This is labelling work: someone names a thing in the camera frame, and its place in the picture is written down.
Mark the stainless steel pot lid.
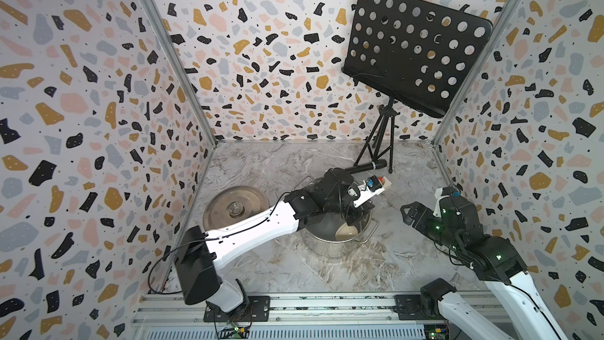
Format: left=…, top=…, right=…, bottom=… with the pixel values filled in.
left=203, top=186, right=269, bottom=231

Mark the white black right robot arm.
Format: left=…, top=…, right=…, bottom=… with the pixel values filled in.
left=400, top=187, right=566, bottom=339

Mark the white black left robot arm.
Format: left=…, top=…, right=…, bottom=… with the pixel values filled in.
left=169, top=168, right=391, bottom=316

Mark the black microphone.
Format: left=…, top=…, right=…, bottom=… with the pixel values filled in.
left=345, top=159, right=388, bottom=174

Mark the black music stand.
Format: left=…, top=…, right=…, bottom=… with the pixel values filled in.
left=341, top=0, right=494, bottom=171

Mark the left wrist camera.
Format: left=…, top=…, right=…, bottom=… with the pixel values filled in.
left=352, top=176, right=392, bottom=208

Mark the aluminium mounting rail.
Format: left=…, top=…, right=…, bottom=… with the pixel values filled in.
left=132, top=292, right=468, bottom=339

